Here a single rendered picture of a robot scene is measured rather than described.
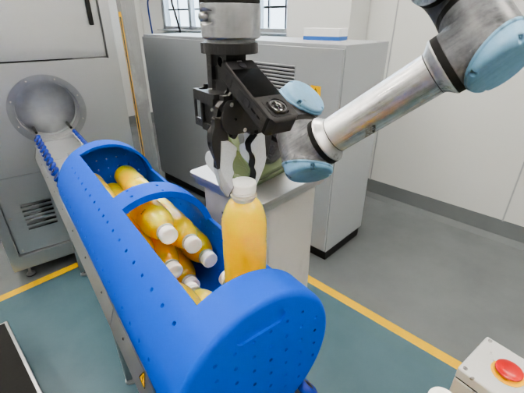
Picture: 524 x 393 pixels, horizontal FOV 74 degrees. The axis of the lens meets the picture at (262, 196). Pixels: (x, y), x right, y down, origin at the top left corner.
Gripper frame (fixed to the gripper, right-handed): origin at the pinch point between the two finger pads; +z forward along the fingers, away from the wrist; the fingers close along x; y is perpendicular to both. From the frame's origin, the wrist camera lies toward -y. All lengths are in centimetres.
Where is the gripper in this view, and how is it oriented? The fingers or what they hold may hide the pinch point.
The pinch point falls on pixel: (242, 185)
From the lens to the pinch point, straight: 52.5
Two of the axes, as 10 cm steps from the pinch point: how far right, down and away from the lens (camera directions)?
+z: -0.1, 8.9, 4.6
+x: -8.1, 2.7, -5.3
